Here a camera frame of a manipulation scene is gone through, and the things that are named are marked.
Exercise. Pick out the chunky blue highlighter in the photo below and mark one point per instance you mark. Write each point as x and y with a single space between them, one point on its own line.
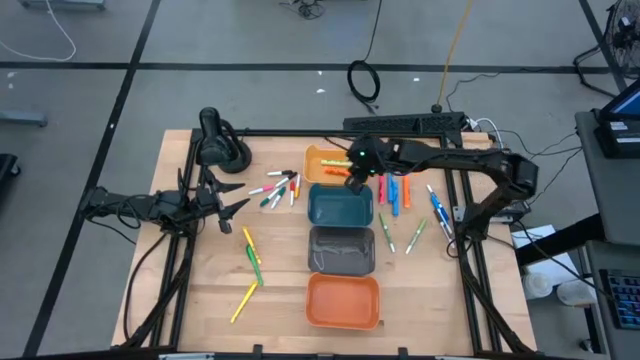
395 205
390 187

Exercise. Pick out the clear plastic cup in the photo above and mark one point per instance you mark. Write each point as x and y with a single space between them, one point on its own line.
575 293
537 286

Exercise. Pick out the monitor with blue screen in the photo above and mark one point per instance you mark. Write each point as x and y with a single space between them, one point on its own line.
627 105

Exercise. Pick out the orange plastic bin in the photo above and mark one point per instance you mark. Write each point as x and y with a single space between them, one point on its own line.
342 300

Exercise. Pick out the black floor fan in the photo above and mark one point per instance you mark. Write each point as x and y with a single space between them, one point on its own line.
625 37

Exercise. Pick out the chunky pink highlighter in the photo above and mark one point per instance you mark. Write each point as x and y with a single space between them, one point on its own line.
382 190

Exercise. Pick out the red-capped white marker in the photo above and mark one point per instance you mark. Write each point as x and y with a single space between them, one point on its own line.
292 192

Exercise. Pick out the black aluminium table frame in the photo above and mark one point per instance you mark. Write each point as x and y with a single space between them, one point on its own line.
300 133

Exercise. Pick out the grey desk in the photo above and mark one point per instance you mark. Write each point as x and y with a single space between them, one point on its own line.
595 260

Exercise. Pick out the black frame bracket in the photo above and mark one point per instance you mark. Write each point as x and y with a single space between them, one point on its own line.
257 352
402 354

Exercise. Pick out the green-capped white marker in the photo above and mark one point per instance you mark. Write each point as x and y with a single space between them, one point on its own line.
278 198
270 197

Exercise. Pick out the black dry-erase marker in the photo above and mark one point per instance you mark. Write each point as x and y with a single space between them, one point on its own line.
446 231

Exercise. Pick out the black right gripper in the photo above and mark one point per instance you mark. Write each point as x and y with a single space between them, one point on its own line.
375 150

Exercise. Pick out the orange-capped white marker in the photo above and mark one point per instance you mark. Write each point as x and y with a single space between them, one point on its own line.
298 186

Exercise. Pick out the chunky yellow highlighter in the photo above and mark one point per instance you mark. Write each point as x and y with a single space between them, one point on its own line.
335 163

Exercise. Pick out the teal plastic bin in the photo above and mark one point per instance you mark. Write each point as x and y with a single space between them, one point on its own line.
340 210

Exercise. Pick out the pink-capped white marker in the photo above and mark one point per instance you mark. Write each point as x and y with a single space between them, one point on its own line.
262 190

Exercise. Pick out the black desk lamp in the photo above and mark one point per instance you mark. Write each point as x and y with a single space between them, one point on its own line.
212 140

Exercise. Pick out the white paper sheet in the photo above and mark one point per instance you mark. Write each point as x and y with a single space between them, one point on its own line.
560 265

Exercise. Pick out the black-capped white marker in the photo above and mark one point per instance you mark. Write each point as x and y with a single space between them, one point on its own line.
285 180
280 173

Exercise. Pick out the yellow plastic bin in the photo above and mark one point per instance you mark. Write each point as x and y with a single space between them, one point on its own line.
312 165

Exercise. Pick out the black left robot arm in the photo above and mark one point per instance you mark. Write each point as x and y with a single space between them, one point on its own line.
150 207

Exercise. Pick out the black box white labels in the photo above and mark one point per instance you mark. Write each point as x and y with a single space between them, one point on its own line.
612 145

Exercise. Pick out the silver bar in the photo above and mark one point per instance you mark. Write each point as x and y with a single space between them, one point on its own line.
185 357

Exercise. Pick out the black floor object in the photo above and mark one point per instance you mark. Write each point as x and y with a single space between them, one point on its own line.
7 170

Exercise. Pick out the grey plastic bin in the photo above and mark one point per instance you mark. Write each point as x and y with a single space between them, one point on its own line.
340 250

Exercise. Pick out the chunky orange highlighter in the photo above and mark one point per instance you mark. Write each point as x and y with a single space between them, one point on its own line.
336 171
406 192

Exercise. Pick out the blue dry-erase marker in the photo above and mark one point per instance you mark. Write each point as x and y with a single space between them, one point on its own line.
436 202
442 216

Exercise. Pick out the grey side table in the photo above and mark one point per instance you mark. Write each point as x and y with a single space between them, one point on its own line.
615 200

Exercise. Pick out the slim green highlighter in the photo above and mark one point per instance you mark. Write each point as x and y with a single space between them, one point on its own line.
254 265

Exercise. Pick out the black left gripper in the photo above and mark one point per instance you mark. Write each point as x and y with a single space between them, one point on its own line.
205 202

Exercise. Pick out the black keyboard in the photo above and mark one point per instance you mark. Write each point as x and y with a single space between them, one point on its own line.
625 300

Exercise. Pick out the grey cart base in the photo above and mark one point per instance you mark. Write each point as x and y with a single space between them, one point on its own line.
60 4

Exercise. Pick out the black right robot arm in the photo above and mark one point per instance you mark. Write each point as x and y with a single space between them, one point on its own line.
450 157

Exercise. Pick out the slim yellow highlighter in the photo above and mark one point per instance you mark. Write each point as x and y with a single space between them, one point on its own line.
248 237
244 302

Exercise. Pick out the grey cart foot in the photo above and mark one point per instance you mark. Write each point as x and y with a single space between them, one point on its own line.
22 119

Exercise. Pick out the black perforated mount plate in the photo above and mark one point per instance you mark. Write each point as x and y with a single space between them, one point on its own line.
400 123

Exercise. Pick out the green dry-erase marker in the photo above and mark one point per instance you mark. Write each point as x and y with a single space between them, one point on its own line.
386 233
416 236

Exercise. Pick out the black desk beam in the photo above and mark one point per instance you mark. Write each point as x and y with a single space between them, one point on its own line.
560 242

